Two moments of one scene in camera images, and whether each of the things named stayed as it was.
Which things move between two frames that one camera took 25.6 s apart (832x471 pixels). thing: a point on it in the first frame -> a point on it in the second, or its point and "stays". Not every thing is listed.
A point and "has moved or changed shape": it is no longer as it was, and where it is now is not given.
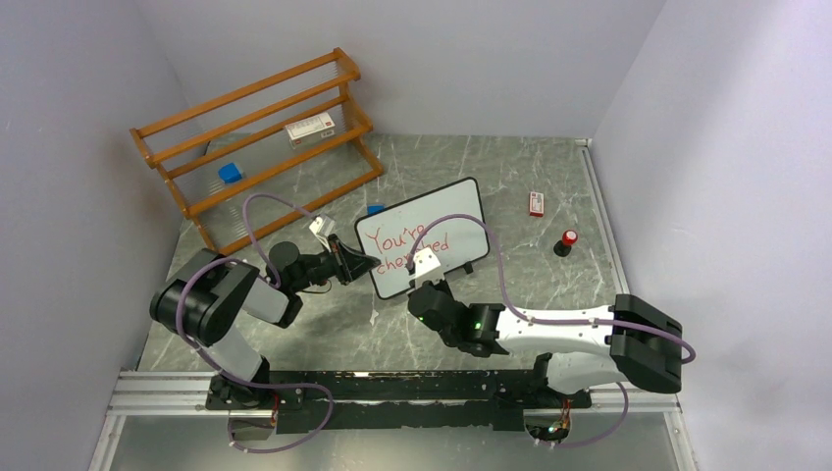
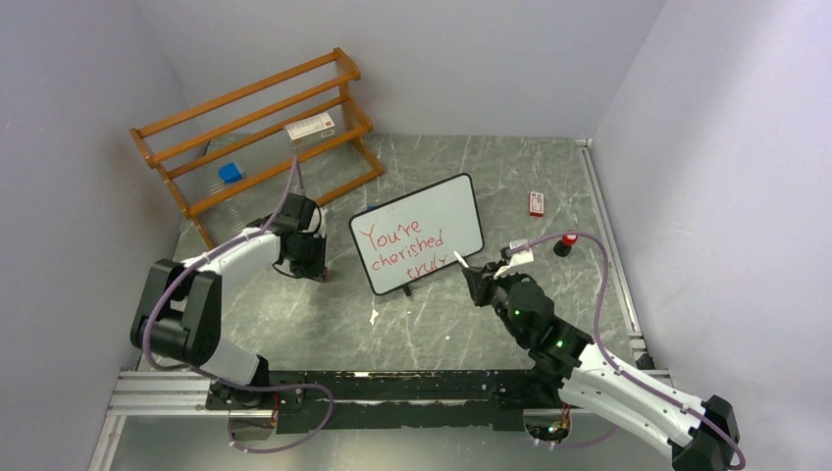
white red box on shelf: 310,130 stays
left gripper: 346,263 -> 315,269
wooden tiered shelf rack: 256,156 stays
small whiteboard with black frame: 450,221 has moved or changed shape
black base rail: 400,400 stays
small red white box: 537,204 stays
